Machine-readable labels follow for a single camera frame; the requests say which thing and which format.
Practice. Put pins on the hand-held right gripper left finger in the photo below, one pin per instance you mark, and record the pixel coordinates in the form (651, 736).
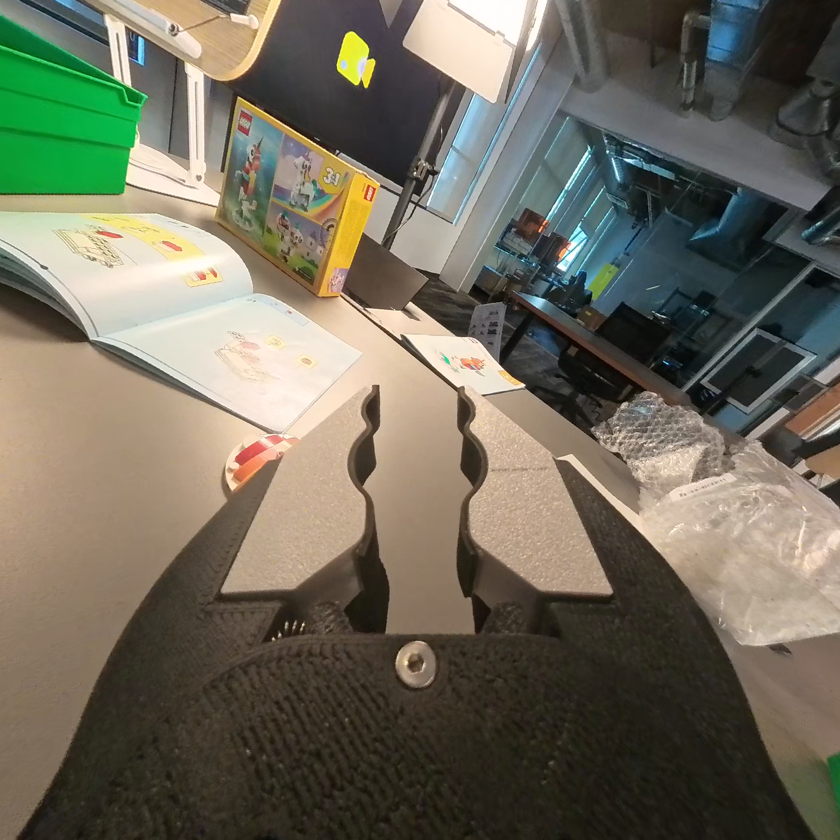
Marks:
(302, 525)

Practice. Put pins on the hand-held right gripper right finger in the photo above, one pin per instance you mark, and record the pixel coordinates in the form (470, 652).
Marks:
(531, 531)

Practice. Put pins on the round rainbow lego build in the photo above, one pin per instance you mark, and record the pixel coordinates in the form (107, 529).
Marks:
(253, 459)

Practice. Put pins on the small closed lego leaflet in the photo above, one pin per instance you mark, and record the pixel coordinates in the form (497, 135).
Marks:
(459, 364)

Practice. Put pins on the open lego instruction booklet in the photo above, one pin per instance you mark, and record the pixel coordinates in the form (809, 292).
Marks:
(164, 302)

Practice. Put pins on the yellow lego set box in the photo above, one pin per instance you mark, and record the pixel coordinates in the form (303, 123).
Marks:
(282, 197)

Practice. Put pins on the bubble wrap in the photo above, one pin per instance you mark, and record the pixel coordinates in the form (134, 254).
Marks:
(656, 439)

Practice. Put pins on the black office chair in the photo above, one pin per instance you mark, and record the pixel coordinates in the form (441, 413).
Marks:
(590, 380)

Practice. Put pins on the long brown table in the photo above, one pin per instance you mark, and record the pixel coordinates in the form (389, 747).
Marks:
(590, 334)

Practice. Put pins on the white printed sign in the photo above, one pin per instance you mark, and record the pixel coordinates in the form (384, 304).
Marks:
(487, 328)

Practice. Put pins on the clear plastic bag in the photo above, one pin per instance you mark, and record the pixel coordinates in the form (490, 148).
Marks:
(754, 544)

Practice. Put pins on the black flat plate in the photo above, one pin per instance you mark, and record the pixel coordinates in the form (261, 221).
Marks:
(384, 275)

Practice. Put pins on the black light stand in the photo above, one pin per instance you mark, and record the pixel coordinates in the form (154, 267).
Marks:
(420, 170)

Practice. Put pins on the green plastic object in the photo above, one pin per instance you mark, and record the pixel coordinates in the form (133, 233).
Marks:
(832, 800)

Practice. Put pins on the black screen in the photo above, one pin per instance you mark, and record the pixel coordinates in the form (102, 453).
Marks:
(394, 118)

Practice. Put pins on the white light panel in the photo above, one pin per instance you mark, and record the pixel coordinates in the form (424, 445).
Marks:
(466, 46)

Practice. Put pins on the yellow camera sticker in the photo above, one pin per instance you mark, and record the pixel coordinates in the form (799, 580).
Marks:
(354, 59)

